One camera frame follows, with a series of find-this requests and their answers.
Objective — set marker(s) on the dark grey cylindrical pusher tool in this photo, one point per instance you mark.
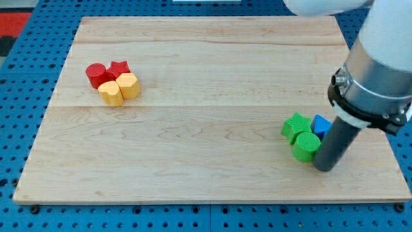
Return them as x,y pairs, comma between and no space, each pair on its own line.
334,145

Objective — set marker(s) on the yellow hexagon block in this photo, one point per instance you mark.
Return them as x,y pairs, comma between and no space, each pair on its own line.
129,85

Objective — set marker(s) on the wooden board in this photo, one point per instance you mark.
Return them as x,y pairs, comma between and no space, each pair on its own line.
206,126

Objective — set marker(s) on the yellow heart block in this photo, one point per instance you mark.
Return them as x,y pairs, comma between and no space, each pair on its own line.
111,94

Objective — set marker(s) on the green star block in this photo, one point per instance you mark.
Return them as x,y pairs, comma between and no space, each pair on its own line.
295,125

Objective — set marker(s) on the red cylinder block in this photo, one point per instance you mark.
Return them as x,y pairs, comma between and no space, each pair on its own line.
96,73

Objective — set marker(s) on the green cylinder block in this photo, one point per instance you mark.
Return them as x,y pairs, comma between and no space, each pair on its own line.
305,146

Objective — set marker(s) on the red star block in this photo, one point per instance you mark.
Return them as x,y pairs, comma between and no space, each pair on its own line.
116,69

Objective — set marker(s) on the blue triangle block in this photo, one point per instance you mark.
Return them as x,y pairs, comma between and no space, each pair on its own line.
320,126

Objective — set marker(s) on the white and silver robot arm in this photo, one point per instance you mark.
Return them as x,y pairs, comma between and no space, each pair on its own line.
373,86

